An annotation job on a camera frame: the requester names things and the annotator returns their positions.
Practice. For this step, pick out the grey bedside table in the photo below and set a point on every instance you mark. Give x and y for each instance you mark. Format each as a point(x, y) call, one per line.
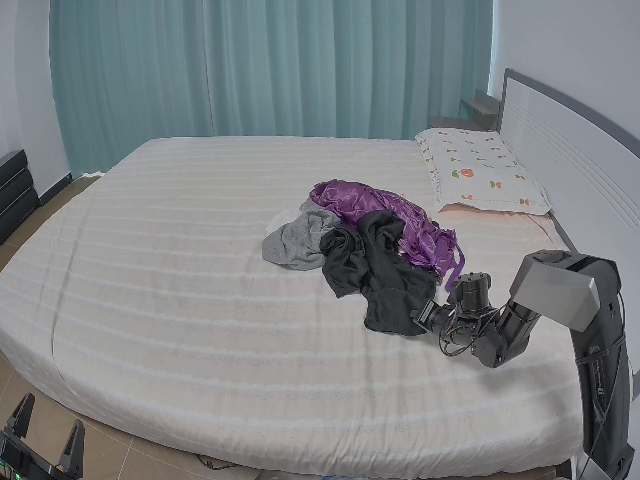
point(487, 105)

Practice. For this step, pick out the purple satin garment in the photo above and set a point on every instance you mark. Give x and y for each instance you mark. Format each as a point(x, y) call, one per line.
point(350, 198)

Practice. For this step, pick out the black T-shirt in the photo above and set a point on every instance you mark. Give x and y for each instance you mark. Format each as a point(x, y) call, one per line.
point(385, 268)

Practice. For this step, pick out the white garment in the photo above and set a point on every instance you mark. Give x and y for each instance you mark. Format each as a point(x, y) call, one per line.
point(282, 220)

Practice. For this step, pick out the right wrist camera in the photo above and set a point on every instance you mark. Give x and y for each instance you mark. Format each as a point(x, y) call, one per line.
point(424, 314)

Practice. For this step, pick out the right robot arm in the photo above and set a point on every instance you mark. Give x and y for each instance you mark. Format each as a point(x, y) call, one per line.
point(550, 288)

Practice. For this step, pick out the grey garment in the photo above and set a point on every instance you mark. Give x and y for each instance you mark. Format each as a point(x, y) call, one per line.
point(295, 243)

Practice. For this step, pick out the white printed pillow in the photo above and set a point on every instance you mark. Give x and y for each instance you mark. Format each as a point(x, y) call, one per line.
point(475, 168)

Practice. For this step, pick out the blue-green curtain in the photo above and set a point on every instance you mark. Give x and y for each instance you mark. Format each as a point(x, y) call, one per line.
point(130, 68)
point(350, 53)

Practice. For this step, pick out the bed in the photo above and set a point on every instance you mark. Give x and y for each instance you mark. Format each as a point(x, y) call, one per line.
point(200, 268)

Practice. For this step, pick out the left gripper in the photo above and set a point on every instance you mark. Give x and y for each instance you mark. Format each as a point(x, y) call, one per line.
point(30, 460)

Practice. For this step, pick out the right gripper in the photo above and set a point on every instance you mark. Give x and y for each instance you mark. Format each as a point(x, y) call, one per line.
point(441, 323)

